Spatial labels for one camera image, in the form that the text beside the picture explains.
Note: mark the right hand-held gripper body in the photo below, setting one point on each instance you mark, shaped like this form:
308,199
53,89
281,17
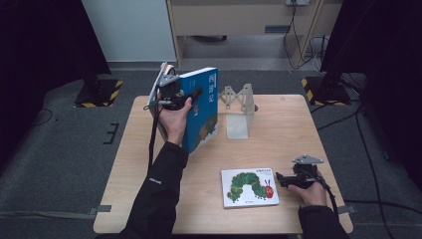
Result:
307,176

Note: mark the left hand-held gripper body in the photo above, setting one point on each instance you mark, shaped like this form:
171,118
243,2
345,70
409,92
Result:
170,96

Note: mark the thick blue book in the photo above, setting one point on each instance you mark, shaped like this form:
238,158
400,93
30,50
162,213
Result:
205,116

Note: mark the portrait cover magazine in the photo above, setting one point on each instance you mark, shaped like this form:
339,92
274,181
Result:
163,68

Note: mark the white caterpillar picture book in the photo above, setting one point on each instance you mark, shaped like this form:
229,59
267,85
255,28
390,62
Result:
247,187

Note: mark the expandable metal bookend rack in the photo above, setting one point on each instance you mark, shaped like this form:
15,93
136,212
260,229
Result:
237,126

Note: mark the person's right hand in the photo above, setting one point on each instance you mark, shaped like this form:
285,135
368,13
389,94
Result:
313,197

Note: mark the person's left hand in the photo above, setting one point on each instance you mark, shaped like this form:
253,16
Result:
175,124

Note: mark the grey tape piece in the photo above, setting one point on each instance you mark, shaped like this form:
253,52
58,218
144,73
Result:
99,209
348,209

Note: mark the black floor tape mark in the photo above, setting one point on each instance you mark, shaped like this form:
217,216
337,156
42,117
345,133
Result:
112,132

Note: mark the hazard striped stand base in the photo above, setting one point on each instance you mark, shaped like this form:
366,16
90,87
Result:
326,94
99,94

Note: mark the white cabinet panel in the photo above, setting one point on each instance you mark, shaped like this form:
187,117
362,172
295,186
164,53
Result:
129,30

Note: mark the light wooden desk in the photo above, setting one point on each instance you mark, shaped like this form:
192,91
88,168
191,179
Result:
232,20

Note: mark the dark curtain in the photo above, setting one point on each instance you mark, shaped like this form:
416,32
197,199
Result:
40,49
391,49

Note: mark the white power strip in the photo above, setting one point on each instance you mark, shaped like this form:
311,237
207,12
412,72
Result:
297,2

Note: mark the long grey tape strip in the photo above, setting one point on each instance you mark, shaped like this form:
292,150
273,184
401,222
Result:
46,215

